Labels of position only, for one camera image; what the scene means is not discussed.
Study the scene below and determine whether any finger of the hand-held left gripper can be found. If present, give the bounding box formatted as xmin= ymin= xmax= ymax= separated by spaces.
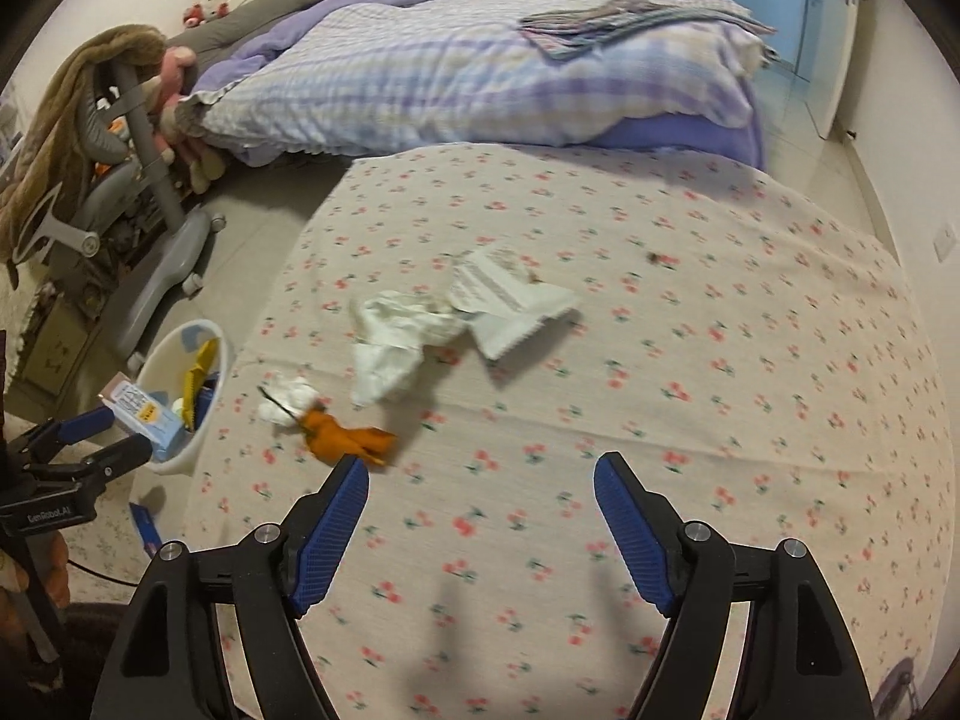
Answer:
xmin=30 ymin=433 xmax=155 ymax=492
xmin=11 ymin=405 xmax=115 ymax=466

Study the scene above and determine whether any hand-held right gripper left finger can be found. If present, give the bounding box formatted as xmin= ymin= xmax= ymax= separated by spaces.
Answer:
xmin=97 ymin=454 xmax=371 ymax=720

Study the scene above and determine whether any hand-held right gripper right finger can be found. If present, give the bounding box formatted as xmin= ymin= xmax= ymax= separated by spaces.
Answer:
xmin=592 ymin=451 xmax=875 ymax=720

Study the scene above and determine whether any light blue milk carton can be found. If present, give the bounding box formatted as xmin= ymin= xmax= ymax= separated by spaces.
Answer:
xmin=101 ymin=379 xmax=185 ymax=464

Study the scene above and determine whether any white plastic bin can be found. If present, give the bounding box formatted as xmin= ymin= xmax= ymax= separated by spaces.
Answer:
xmin=135 ymin=320 xmax=235 ymax=475

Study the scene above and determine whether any yellow snack wrapper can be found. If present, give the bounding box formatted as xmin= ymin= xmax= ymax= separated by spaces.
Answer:
xmin=184 ymin=337 xmax=221 ymax=432

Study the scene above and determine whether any torn white foil wrapper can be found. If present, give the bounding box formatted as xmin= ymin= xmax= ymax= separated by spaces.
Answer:
xmin=448 ymin=247 xmax=584 ymax=361

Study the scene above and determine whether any person's left hand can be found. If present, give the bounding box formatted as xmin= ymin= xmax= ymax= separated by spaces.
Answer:
xmin=39 ymin=536 xmax=74 ymax=610

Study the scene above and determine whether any beige storage box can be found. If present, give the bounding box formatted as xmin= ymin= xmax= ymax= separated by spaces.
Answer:
xmin=15 ymin=300 xmax=98 ymax=398

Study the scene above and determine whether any small crumpled white tissue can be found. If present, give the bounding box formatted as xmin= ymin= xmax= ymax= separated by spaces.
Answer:
xmin=257 ymin=375 xmax=322 ymax=428

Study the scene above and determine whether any person's dark clothing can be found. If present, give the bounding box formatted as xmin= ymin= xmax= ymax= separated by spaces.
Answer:
xmin=30 ymin=600 xmax=143 ymax=720

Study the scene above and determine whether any large crumpled white tissue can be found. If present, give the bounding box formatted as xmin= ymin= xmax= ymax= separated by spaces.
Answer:
xmin=349 ymin=289 xmax=470 ymax=406

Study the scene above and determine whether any cherry print tablecloth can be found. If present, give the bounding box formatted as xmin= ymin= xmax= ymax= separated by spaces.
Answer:
xmin=180 ymin=142 xmax=957 ymax=720

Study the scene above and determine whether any beige plush toy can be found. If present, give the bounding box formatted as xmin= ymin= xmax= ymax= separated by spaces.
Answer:
xmin=186 ymin=148 xmax=227 ymax=194

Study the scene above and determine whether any brown fleece blanket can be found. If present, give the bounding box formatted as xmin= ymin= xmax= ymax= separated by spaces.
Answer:
xmin=0 ymin=25 xmax=170 ymax=263

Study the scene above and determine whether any purple bed sheet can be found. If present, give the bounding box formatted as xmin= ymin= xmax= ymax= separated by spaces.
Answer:
xmin=199 ymin=0 xmax=766 ymax=170

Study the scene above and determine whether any grey bed bolster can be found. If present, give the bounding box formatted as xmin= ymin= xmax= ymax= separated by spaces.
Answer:
xmin=161 ymin=0 xmax=410 ymax=65

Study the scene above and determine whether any purple plaid blanket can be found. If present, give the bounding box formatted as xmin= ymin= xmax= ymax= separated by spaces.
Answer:
xmin=184 ymin=0 xmax=777 ymax=166

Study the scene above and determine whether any folded striped cloth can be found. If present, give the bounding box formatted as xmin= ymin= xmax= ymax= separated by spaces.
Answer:
xmin=517 ymin=0 xmax=777 ymax=61

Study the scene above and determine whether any white wardrobe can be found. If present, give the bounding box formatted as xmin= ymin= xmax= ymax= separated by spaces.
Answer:
xmin=795 ymin=0 xmax=880 ymax=140

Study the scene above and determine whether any blue door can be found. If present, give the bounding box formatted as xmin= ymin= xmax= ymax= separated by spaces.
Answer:
xmin=712 ymin=0 xmax=812 ymax=83

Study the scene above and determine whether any black cable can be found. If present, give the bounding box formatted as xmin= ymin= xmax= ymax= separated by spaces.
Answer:
xmin=66 ymin=556 xmax=145 ymax=587

